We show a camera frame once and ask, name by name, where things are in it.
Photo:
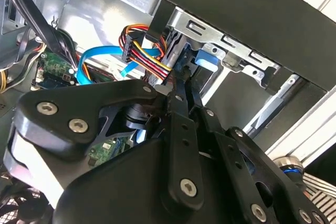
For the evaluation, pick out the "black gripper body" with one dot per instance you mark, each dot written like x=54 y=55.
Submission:
x=118 y=190

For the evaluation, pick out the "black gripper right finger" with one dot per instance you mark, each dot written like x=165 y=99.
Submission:
x=241 y=161

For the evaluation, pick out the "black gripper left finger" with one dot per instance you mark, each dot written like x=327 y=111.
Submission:
x=65 y=103

